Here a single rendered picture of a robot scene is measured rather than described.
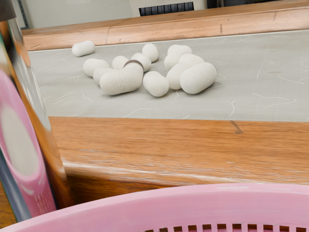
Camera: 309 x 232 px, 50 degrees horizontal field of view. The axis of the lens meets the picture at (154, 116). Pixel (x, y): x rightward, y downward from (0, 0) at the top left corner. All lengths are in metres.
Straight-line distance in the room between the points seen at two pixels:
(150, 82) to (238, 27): 0.23
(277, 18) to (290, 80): 0.20
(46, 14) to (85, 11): 0.41
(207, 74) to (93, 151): 0.14
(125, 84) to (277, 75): 0.13
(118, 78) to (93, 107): 0.03
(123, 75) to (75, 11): 2.65
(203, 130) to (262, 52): 0.23
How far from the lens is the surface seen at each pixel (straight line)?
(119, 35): 0.53
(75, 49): 0.49
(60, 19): 3.04
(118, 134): 0.17
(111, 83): 0.29
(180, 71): 0.28
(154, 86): 0.26
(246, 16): 0.48
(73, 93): 0.33
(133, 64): 0.31
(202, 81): 0.26
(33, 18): 3.24
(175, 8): 0.95
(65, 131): 0.18
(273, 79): 0.29
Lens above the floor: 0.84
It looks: 23 degrees down
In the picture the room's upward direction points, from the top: 10 degrees counter-clockwise
